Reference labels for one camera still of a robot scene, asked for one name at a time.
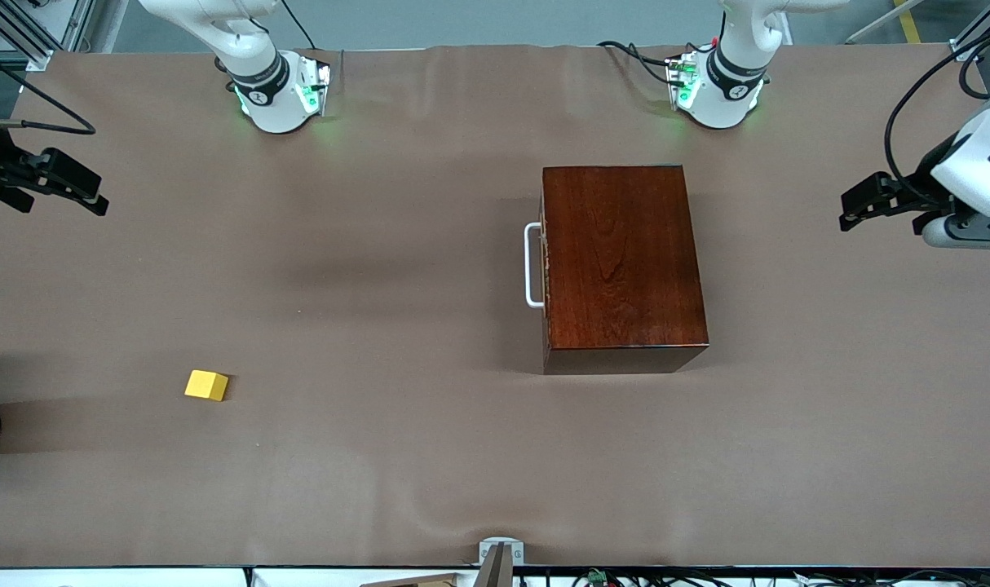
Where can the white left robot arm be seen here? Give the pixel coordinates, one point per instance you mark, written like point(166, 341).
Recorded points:
point(984, 155)

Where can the yellow block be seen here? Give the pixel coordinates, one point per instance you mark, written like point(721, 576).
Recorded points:
point(205, 385)

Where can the small green connector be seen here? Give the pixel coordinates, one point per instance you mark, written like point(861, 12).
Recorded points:
point(598, 577)

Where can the brown table cover sheet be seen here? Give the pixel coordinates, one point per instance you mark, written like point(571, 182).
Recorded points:
point(381, 456)

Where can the dark wooden drawer cabinet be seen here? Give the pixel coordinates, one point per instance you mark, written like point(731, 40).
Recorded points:
point(625, 261)

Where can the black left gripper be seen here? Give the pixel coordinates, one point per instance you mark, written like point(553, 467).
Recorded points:
point(924, 179)

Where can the grey metal camera bracket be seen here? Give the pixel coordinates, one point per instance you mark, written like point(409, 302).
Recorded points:
point(501, 562)

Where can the aluminium frame profile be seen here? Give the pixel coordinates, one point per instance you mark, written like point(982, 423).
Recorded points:
point(972, 37)
point(22, 37)

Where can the light wooden board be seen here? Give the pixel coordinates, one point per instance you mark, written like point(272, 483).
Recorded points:
point(417, 581)

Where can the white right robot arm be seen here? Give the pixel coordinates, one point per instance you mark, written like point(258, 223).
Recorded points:
point(267, 90)

